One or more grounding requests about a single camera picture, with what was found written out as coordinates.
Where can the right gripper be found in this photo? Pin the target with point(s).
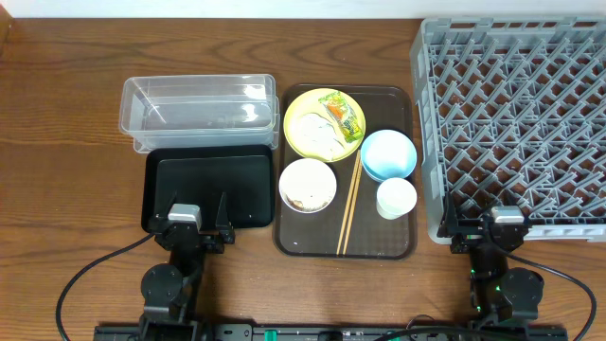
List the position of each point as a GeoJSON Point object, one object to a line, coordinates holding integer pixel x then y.
{"type": "Point", "coordinates": [478, 238]}

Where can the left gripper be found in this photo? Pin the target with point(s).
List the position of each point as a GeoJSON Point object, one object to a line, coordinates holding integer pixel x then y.
{"type": "Point", "coordinates": [190, 235]}

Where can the white cup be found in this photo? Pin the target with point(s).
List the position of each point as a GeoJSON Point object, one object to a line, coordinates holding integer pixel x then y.
{"type": "Point", "coordinates": [395, 198]}

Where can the light blue bowl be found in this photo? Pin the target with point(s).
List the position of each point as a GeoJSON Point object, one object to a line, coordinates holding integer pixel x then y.
{"type": "Point", "coordinates": [388, 154]}

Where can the pink white bowl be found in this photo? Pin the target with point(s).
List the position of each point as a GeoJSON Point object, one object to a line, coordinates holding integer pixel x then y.
{"type": "Point", "coordinates": [307, 185]}

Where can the wooden chopstick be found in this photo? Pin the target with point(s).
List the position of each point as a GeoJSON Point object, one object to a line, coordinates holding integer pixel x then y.
{"type": "Point", "coordinates": [348, 203]}
{"type": "Point", "coordinates": [352, 208]}

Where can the white tissue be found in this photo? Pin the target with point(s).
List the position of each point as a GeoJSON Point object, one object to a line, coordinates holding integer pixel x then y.
{"type": "Point", "coordinates": [315, 136]}

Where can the green snack wrapper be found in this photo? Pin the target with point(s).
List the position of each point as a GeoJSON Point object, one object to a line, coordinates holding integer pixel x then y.
{"type": "Point", "coordinates": [338, 108]}

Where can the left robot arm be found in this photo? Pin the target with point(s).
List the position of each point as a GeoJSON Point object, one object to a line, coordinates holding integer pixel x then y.
{"type": "Point", "coordinates": [170, 289]}

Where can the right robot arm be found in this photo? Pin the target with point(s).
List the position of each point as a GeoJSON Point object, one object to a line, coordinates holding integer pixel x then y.
{"type": "Point", "coordinates": [506, 299]}

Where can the grey dishwasher rack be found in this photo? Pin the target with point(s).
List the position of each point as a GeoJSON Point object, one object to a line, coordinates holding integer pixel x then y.
{"type": "Point", "coordinates": [517, 104]}

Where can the black plastic tray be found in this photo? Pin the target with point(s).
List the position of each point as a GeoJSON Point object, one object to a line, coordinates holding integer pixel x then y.
{"type": "Point", "coordinates": [201, 175]}

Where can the clear plastic bin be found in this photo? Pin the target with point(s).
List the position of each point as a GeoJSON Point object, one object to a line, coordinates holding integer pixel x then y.
{"type": "Point", "coordinates": [188, 111]}

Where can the brown serving tray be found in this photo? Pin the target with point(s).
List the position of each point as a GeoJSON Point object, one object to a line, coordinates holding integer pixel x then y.
{"type": "Point", "coordinates": [369, 236]}

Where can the yellow plate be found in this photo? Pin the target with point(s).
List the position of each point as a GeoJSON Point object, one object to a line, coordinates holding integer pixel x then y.
{"type": "Point", "coordinates": [307, 102]}

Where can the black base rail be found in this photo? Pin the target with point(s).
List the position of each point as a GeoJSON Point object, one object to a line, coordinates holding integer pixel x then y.
{"type": "Point", "coordinates": [236, 332]}

